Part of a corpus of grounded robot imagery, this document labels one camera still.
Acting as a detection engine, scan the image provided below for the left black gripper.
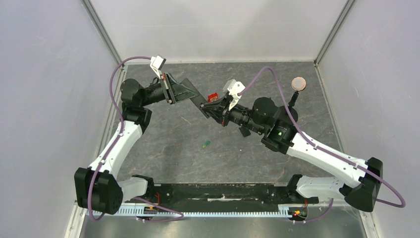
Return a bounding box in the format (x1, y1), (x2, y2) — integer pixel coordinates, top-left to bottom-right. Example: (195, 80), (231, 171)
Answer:
(140, 72), (199, 107)

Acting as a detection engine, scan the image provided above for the black remote battery cover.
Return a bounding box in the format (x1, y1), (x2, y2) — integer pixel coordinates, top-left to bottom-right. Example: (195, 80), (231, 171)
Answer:
(239, 126), (251, 137)

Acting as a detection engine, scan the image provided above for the black remote control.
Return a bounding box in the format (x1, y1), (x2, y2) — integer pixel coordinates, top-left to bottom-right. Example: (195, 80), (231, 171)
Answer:
(190, 93), (210, 119)

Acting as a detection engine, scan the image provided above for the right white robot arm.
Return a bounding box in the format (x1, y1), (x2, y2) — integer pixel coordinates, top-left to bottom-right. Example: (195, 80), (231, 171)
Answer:
(198, 95), (383, 212)

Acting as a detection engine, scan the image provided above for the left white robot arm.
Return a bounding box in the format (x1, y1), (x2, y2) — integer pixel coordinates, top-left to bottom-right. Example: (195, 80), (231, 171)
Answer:
(74, 73), (206, 221)

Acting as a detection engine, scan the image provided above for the red owl toy block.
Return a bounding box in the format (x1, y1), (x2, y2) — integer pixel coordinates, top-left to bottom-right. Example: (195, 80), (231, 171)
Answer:
(207, 93), (219, 103)

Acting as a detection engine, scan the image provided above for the black stand with round disc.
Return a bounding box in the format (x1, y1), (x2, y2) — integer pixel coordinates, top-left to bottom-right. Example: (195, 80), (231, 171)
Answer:
(287, 77), (306, 121)

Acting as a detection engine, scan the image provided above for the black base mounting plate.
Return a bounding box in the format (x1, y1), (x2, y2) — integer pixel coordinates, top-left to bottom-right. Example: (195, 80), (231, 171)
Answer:
(144, 183), (319, 212)

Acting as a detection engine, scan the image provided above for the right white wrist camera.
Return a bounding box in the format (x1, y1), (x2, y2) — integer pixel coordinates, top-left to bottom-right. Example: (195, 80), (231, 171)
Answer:
(223, 79), (246, 111)

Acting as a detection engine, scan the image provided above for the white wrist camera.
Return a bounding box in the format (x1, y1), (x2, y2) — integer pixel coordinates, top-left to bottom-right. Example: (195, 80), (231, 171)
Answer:
(223, 79), (246, 111)
(150, 55), (166, 79)

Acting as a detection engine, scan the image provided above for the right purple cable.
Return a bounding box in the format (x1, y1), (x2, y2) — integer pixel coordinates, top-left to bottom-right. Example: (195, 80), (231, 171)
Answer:
(238, 66), (406, 224)

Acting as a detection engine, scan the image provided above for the purple cable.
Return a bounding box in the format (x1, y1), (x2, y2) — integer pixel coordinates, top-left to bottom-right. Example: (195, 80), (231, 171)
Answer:
(238, 66), (406, 224)
(86, 56), (184, 224)

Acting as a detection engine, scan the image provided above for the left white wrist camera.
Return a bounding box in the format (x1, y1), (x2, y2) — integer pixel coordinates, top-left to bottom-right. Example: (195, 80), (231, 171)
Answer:
(150, 55), (166, 79)

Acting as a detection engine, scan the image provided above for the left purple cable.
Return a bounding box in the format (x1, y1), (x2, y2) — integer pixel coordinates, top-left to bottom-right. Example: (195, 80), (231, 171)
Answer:
(86, 56), (184, 224)

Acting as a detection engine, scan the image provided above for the white toothed cable rail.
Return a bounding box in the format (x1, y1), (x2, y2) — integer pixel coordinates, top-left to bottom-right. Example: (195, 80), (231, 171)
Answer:
(86, 206), (296, 218)

